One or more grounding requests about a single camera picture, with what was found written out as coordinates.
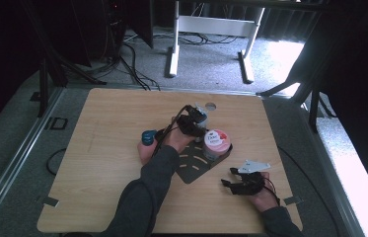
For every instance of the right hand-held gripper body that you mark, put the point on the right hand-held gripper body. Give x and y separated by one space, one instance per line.
250 182

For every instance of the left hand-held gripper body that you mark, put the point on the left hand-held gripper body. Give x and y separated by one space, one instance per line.
189 125

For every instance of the person's left hand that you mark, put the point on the person's left hand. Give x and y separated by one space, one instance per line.
178 140

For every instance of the person's right hand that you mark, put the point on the person's right hand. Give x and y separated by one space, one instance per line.
263 197

